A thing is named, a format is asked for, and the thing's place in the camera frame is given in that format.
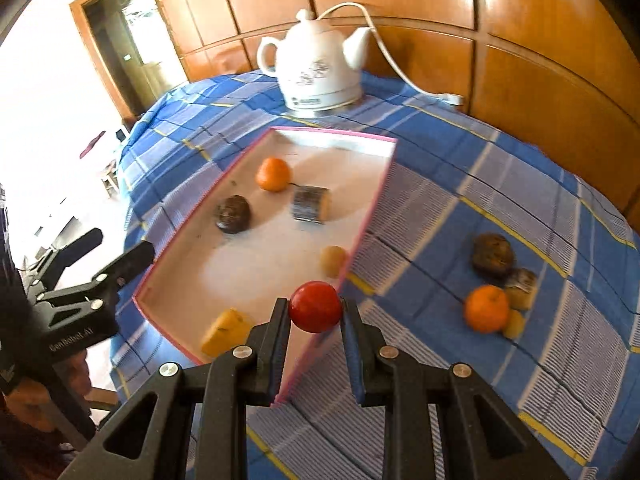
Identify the wooden glass door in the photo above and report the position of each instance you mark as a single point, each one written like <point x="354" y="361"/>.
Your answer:
<point x="115" y="45"/>

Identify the pink-edged white tray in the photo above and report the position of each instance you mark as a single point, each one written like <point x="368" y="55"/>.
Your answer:
<point x="270" y="245"/>

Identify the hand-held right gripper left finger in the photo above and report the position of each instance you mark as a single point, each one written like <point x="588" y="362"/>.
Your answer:
<point x="272" y="340"/>

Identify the dark red cloth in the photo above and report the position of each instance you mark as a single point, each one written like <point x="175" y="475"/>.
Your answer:
<point x="92" y="144"/>

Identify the blue plaid tablecloth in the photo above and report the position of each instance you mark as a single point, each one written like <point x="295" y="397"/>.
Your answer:
<point x="450" y="160"/>

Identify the orange tangerine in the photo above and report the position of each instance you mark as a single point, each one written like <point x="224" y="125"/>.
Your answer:
<point x="273" y="174"/>
<point x="486" y="308"/>

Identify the yellow pear piece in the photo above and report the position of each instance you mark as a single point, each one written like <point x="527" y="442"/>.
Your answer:
<point x="226" y="332"/>

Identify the white power plug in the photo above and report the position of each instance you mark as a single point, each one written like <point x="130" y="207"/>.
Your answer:
<point x="452" y="98"/>

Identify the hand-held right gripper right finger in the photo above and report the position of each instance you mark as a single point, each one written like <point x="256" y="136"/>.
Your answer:
<point x="352" y="355"/>

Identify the white floral electric kettle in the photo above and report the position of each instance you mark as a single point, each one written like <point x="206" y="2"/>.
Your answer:
<point x="315" y="60"/>

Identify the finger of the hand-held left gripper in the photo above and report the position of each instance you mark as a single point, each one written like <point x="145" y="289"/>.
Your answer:
<point x="75" y="250"/>
<point x="130" y="262"/>

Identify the small wooden stool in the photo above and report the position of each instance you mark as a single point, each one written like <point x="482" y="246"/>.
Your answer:
<point x="109" y="180"/>

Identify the small yellow round fruit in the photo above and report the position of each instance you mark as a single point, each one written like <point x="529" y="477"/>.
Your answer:
<point x="515" y="325"/>
<point x="334" y="261"/>

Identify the red cherry tomato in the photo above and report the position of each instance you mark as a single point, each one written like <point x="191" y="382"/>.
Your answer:
<point x="315" y="305"/>

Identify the person's left hand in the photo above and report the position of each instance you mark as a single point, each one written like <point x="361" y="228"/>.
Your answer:
<point x="30" y="402"/>

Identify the dark brown round fruit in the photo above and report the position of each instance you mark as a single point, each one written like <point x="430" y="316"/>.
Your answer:
<point x="232" y="214"/>
<point x="493" y="253"/>

